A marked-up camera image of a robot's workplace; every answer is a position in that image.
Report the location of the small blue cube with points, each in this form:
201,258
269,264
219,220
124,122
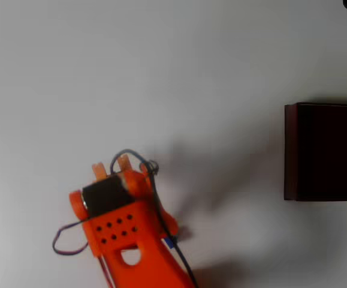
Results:
169,244

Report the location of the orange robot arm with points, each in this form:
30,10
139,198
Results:
149,270

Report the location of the dark red box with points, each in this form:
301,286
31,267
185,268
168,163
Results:
329,153

